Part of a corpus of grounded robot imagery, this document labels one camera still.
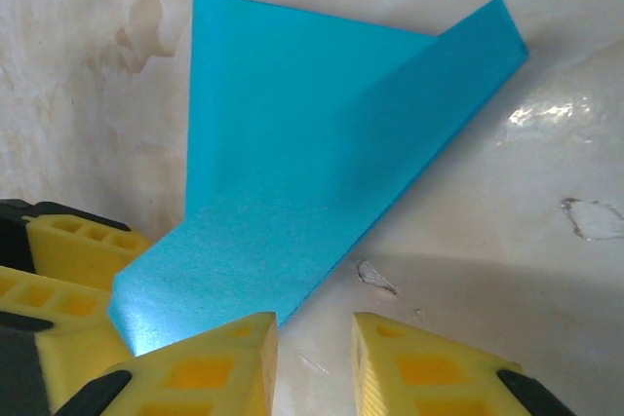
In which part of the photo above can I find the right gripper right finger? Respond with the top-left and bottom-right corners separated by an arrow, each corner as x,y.
351,311 -> 582,416

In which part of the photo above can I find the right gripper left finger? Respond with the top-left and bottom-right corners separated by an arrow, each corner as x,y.
51,311 -> 280,416

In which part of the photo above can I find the blue paper sheet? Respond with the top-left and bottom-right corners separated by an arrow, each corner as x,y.
107,0 -> 530,359

